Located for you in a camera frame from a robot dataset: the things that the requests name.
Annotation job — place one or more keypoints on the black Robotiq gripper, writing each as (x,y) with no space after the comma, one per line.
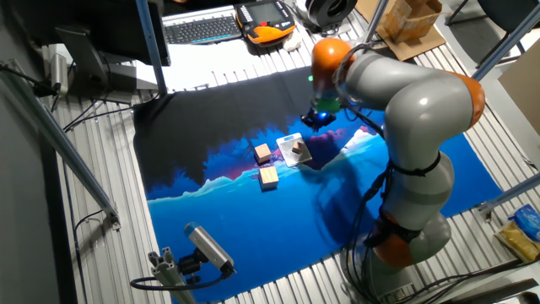
(321,118)

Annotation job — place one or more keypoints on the small wooden block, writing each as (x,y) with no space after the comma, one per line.
(298,147)

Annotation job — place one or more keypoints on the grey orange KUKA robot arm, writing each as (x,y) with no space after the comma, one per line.
(422,110)

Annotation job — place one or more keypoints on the silver digital scale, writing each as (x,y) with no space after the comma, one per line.
(289,157)

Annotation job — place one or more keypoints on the medium wooden block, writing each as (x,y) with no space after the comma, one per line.
(262,152)

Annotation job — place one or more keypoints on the large wooden block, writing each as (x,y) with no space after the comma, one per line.
(268,176)

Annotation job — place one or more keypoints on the green wrist flange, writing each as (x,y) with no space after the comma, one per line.
(328,105)

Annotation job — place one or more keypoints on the white crumpled cloth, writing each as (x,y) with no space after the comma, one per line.
(292,42)

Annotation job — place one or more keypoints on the orange black teach pendant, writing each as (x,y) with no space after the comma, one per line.
(270,34)

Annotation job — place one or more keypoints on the black filament spool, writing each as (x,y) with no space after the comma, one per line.
(331,10)

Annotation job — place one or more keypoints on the blue landscape print cloth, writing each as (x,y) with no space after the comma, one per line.
(253,232)

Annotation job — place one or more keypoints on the black computer keyboard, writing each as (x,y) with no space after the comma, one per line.
(202,29)

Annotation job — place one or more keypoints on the brown cardboard panel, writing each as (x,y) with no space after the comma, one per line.
(523,88)

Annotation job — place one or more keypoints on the black office chair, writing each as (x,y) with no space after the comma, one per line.
(506,8)

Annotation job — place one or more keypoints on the yellow snack bag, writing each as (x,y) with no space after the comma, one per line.
(516,242)

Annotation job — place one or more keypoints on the blue snack bag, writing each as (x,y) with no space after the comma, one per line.
(529,221)

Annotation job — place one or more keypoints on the black computer monitor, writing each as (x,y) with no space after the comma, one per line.
(84,21)

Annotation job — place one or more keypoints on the silver cylindrical device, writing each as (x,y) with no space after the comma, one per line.
(59,72)

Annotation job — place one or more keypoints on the aluminium frame bar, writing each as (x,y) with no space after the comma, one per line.
(510,194)
(508,42)
(151,42)
(375,19)
(55,139)

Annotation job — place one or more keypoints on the grey camera with blue tip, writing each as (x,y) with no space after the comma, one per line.
(206,247)

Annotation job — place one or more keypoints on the black camera ball mount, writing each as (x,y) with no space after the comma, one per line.
(190,265)

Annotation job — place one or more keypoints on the short aluminium extrusion post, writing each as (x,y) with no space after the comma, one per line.
(169,274)

